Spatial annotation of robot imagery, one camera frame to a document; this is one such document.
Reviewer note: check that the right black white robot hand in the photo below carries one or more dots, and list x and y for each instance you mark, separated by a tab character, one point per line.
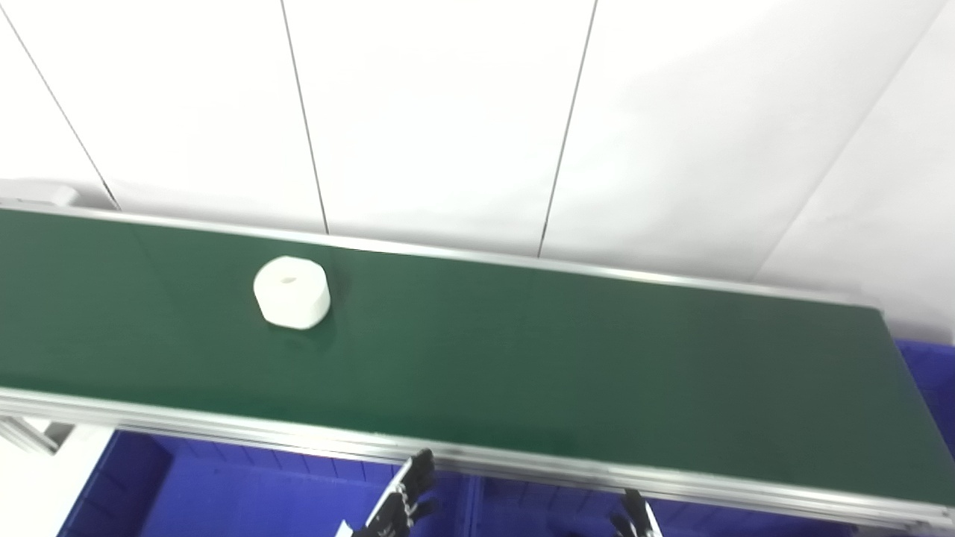
634	520

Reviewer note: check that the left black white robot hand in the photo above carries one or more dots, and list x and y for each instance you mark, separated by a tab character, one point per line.
399	507

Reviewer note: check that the white cylindrical plastic part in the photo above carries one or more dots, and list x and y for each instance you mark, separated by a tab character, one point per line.
292	292

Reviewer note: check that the blue plastic bin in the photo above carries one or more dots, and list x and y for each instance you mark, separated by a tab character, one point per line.
929	373
552	518
246	492

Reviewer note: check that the green conveyor belt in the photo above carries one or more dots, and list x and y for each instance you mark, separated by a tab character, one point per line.
522	470
522	358

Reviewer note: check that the aluminium conveyor support leg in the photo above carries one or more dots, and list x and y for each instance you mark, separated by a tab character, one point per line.
30	434

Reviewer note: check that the grey conveyor end cap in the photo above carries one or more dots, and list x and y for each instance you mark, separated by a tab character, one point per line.
37	194

